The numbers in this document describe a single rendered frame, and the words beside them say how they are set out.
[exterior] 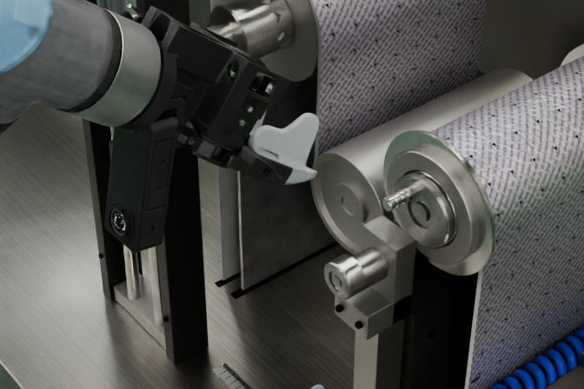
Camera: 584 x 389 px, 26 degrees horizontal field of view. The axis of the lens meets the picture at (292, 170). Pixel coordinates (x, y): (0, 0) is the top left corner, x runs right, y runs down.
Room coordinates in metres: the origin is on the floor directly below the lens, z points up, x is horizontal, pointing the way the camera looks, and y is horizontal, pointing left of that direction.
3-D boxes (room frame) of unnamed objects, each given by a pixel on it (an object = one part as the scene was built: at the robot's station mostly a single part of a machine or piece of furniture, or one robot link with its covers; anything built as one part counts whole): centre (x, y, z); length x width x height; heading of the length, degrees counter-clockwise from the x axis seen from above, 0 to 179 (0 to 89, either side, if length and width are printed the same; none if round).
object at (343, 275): (0.90, -0.05, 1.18); 0.04 x 0.02 x 0.04; 39
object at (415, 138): (0.92, -0.14, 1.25); 0.15 x 0.01 x 0.15; 39
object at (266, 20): (1.10, 0.04, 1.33); 0.06 x 0.06 x 0.06; 39
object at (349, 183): (1.09, -0.16, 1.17); 0.26 x 0.12 x 0.12; 129
